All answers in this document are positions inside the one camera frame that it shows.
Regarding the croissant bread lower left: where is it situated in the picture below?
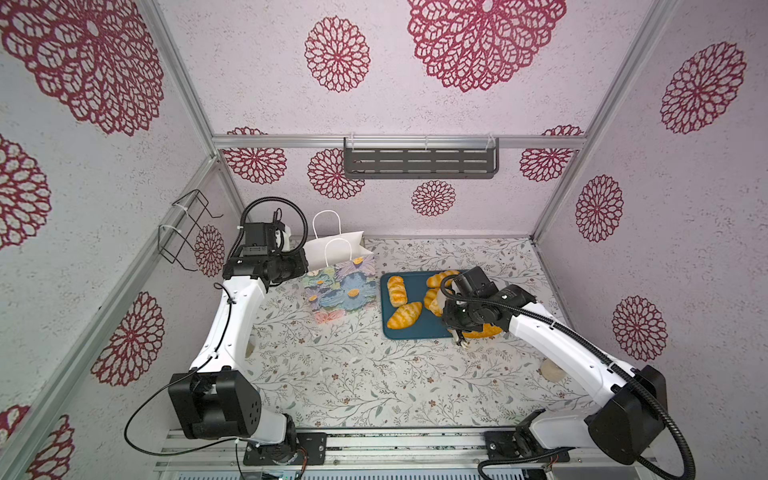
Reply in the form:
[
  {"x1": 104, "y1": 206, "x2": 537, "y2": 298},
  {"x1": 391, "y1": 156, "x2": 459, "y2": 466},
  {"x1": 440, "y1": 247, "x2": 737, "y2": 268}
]
[{"x1": 386, "y1": 302, "x2": 423, "y2": 330}]

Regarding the croissant bread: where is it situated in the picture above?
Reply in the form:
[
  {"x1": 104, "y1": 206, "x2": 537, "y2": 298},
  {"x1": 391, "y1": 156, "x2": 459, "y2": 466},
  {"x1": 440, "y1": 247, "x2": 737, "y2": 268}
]
[
  {"x1": 386, "y1": 302, "x2": 423, "y2": 330},
  {"x1": 426, "y1": 270, "x2": 460, "y2": 289}
]

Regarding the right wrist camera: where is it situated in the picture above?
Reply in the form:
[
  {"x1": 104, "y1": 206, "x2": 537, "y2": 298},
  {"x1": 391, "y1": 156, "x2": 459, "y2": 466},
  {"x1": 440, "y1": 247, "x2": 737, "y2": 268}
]
[{"x1": 453, "y1": 266, "x2": 499, "y2": 299}]

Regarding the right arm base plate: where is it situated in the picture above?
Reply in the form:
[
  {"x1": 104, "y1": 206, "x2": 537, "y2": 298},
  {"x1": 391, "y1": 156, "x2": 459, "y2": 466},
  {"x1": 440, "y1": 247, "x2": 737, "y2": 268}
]
[{"x1": 483, "y1": 429, "x2": 572, "y2": 463}]

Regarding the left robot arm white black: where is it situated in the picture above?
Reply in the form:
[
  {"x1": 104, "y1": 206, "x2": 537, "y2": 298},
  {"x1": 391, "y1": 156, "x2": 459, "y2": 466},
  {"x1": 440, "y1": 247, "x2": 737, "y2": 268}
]
[{"x1": 168, "y1": 249, "x2": 308, "y2": 464}]

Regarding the small croissant centre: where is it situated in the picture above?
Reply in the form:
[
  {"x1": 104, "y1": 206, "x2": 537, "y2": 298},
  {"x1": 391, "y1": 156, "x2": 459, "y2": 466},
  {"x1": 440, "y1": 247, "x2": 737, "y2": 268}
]
[{"x1": 424, "y1": 288, "x2": 444, "y2": 318}]

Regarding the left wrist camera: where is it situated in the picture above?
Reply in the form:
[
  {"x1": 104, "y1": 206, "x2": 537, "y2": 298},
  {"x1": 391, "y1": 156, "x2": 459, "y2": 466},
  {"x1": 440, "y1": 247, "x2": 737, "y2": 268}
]
[{"x1": 239, "y1": 220, "x2": 290, "y2": 256}]

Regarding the grey wall shelf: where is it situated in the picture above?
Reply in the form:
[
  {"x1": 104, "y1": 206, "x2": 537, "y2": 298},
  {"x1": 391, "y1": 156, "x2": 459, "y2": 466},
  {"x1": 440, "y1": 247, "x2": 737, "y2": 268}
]
[{"x1": 342, "y1": 137, "x2": 499, "y2": 180}]

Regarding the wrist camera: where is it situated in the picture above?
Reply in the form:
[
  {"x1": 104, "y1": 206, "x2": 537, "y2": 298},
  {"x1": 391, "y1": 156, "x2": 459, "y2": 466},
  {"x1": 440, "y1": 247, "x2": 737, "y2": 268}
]
[
  {"x1": 453, "y1": 266, "x2": 499, "y2": 299},
  {"x1": 239, "y1": 220, "x2": 290, "y2": 256}
]

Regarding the teal serving tray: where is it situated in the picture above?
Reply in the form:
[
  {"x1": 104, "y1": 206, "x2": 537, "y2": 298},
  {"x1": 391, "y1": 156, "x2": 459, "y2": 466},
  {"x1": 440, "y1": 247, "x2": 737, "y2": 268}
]
[{"x1": 379, "y1": 270, "x2": 451, "y2": 340}]

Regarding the tape roll on table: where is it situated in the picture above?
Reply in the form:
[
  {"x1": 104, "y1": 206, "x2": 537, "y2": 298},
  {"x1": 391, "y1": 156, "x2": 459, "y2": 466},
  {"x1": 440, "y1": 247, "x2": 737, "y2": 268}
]
[{"x1": 539, "y1": 359, "x2": 567, "y2": 383}]

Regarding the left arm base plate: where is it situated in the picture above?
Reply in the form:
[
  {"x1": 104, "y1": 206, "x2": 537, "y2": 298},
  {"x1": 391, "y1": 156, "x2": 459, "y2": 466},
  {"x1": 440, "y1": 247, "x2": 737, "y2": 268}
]
[{"x1": 244, "y1": 432, "x2": 328, "y2": 467}]

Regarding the floral paper gift bag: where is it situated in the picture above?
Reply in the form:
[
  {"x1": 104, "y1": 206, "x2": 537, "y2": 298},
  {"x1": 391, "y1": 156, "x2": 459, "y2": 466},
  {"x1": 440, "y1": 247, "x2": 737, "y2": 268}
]
[{"x1": 302, "y1": 209, "x2": 377, "y2": 323}]

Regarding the croissant bread top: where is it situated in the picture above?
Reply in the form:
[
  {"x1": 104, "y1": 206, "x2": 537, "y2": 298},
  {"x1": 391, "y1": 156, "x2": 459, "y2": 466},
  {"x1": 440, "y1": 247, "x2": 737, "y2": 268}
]
[{"x1": 426, "y1": 270, "x2": 460, "y2": 289}]

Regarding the large round bread loaf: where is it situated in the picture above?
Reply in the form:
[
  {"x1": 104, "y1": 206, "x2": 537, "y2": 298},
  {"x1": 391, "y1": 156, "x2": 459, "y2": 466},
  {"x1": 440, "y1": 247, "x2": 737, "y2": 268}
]
[{"x1": 472, "y1": 324, "x2": 503, "y2": 339}]

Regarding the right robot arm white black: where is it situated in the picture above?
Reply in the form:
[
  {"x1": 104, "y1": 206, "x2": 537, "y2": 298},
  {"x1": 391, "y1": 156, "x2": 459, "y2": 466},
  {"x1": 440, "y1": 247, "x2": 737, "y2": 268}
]
[{"x1": 437, "y1": 275, "x2": 670, "y2": 465}]

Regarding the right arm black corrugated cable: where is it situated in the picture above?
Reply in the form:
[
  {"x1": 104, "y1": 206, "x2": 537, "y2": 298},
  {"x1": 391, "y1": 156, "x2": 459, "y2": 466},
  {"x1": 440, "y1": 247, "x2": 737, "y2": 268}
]
[{"x1": 439, "y1": 275, "x2": 697, "y2": 480}]

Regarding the black wire wall rack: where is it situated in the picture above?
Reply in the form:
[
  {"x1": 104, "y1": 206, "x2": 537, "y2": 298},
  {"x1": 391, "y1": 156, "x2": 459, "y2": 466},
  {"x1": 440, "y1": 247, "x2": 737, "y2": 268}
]
[{"x1": 156, "y1": 189, "x2": 222, "y2": 272}]

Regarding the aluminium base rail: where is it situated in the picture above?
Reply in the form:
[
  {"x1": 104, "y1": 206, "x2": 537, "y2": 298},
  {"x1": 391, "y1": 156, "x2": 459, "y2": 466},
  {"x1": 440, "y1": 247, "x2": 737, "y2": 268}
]
[{"x1": 154, "y1": 425, "x2": 660, "y2": 480}]

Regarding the striped bread roll upper left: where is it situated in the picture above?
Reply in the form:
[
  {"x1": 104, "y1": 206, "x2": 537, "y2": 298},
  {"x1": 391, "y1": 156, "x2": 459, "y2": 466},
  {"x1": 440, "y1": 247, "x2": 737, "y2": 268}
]
[{"x1": 387, "y1": 275, "x2": 408, "y2": 308}]

